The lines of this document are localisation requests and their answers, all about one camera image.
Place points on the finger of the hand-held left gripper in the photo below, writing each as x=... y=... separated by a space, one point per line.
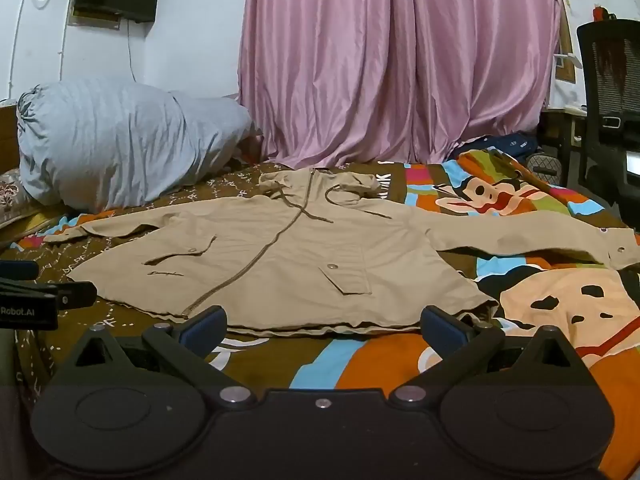
x=77 y=295

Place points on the brown cartoon printed blanket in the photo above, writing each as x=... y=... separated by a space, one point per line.
x=350 y=355

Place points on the pink curtain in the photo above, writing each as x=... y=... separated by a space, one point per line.
x=400 y=60

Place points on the wooden desk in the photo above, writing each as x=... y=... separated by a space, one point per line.
x=565 y=125

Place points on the grey bedding bundle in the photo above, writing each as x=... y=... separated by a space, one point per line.
x=115 y=140

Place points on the floral patterned pillow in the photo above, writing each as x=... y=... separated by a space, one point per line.
x=12 y=195

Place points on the dark blue bag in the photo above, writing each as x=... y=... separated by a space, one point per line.
x=500 y=142

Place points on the wooden headboard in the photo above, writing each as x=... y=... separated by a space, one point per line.
x=7 y=135

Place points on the black mesh office chair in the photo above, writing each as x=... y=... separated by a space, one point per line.
x=610 y=85

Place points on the framed wall picture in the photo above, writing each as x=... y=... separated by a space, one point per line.
x=565 y=45

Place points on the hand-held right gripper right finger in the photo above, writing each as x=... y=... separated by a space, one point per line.
x=442 y=329

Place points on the beige hooded jacket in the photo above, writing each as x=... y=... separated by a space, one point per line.
x=280 y=260

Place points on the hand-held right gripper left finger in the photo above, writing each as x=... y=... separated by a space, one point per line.
x=205 y=329

